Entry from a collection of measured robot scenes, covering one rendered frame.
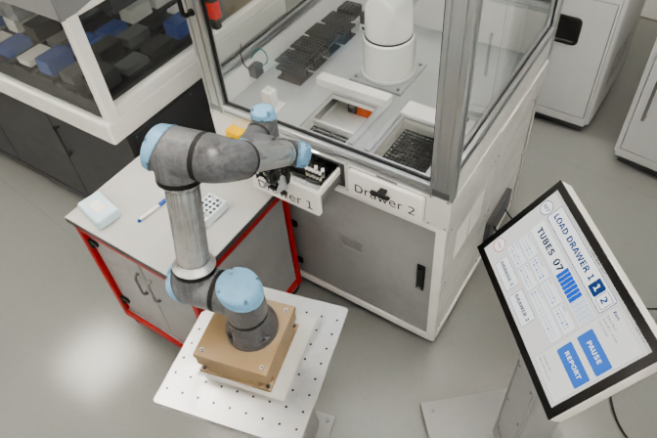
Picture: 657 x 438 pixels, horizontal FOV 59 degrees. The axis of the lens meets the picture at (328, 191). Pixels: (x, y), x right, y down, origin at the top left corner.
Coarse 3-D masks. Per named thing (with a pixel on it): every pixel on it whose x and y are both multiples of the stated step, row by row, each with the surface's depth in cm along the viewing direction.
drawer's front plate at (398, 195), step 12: (348, 180) 204; (360, 180) 201; (372, 180) 197; (396, 192) 194; (408, 192) 192; (384, 204) 202; (396, 204) 198; (408, 204) 195; (420, 204) 191; (408, 216) 199; (420, 216) 195
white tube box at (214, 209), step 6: (204, 198) 214; (210, 198) 214; (216, 198) 214; (204, 204) 212; (210, 204) 212; (216, 204) 212; (222, 204) 212; (204, 210) 210; (210, 210) 210; (216, 210) 210; (222, 210) 213; (204, 216) 208; (210, 216) 208; (216, 216) 211; (210, 222) 210
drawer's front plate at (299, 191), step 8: (256, 184) 212; (296, 184) 198; (272, 192) 209; (288, 192) 203; (296, 192) 200; (304, 192) 197; (312, 192) 195; (288, 200) 207; (296, 200) 204; (304, 200) 201; (312, 200) 198; (320, 200) 197; (304, 208) 204; (312, 208) 201; (320, 208) 200
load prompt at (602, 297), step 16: (560, 208) 151; (560, 224) 150; (560, 240) 148; (576, 240) 145; (576, 256) 143; (576, 272) 142; (592, 272) 138; (592, 288) 137; (608, 288) 133; (608, 304) 132
